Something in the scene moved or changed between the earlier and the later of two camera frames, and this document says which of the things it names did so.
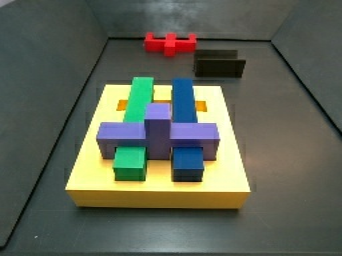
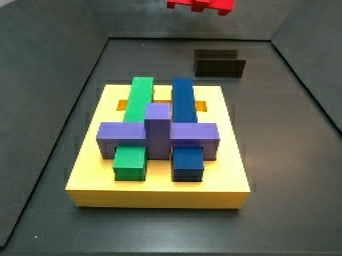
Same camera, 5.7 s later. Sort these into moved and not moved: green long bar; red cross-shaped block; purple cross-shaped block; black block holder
Moved: red cross-shaped block
Not moved: black block holder; green long bar; purple cross-shaped block
